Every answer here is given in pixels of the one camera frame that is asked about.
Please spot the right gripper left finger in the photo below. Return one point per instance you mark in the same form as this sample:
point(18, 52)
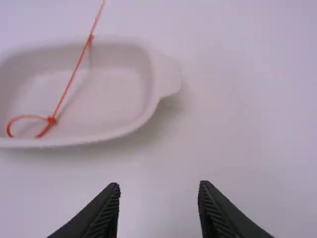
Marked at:
point(99, 218)

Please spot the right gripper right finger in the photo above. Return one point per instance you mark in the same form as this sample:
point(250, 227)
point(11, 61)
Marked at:
point(223, 218)

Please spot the white dish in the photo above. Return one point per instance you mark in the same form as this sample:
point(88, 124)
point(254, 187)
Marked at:
point(111, 99)

